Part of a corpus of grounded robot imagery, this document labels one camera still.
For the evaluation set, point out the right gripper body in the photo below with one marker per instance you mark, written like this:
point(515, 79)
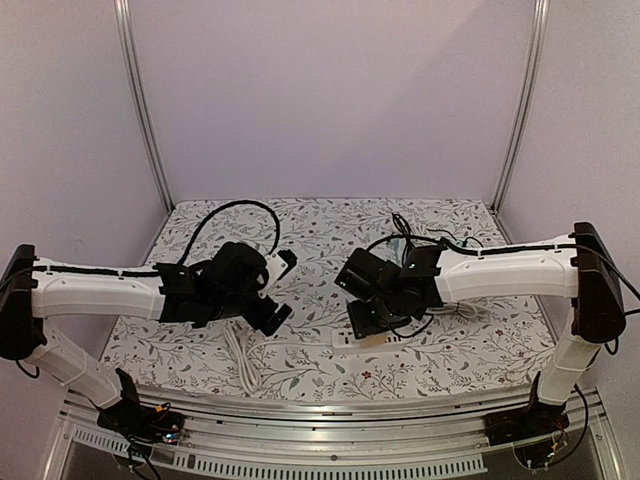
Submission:
point(354, 298)

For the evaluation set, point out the floral table cloth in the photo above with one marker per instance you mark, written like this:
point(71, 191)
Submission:
point(491, 343)

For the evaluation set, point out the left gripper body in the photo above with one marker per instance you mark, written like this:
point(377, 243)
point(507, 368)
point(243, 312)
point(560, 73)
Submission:
point(233, 307)

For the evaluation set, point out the left aluminium frame post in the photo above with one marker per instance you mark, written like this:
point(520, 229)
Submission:
point(140, 104)

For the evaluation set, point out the aluminium front rail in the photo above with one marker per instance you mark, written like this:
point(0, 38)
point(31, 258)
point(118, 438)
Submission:
point(438, 437)

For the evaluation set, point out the beige charger plug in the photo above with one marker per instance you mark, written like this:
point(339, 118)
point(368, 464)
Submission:
point(373, 341)

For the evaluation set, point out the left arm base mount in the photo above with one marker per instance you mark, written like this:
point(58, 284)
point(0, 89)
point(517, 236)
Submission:
point(135, 421)

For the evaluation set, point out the aluminium frame post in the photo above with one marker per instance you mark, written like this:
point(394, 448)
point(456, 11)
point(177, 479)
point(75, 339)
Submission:
point(140, 104)
point(525, 99)

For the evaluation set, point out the teal blue power strip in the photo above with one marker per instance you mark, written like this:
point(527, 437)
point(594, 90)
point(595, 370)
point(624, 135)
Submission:
point(398, 247)

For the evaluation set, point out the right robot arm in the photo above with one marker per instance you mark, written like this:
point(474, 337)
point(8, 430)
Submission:
point(576, 267)

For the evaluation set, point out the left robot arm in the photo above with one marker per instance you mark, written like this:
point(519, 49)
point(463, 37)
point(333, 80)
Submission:
point(34, 290)

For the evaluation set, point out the white power strip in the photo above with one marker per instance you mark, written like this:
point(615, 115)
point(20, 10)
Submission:
point(344, 341)

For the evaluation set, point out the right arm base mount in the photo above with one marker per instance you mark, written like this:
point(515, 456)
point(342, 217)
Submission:
point(532, 420)

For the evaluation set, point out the right aluminium frame post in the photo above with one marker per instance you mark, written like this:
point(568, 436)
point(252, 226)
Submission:
point(525, 99)

